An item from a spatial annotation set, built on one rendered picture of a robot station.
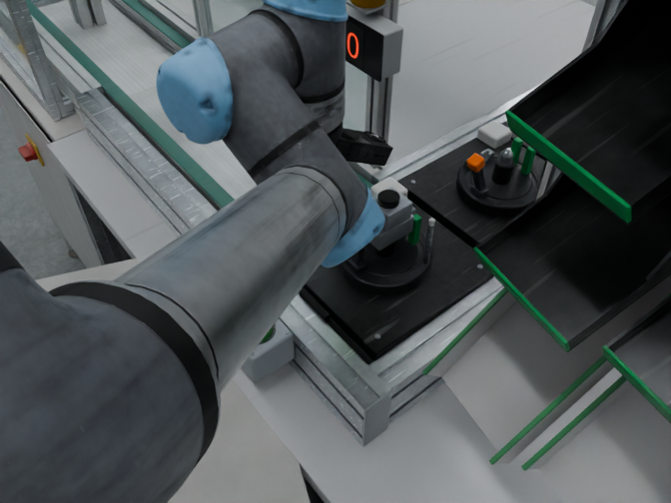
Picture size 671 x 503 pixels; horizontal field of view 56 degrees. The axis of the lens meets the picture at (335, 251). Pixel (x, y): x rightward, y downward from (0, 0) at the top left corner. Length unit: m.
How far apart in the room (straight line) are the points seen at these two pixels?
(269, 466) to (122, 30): 1.15
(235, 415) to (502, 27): 1.26
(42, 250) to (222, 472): 1.74
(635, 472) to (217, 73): 0.55
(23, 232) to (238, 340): 2.33
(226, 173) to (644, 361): 0.81
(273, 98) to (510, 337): 0.40
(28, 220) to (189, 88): 2.18
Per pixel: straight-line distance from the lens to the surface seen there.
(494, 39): 1.74
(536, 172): 1.10
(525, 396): 0.75
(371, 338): 0.85
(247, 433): 0.91
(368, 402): 0.81
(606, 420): 0.74
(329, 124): 0.64
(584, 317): 0.62
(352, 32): 0.95
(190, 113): 0.53
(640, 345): 0.62
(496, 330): 0.77
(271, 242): 0.36
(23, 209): 2.72
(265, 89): 0.53
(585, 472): 0.75
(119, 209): 1.24
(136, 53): 1.59
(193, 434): 0.25
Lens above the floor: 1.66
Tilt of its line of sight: 47 degrees down
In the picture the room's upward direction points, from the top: straight up
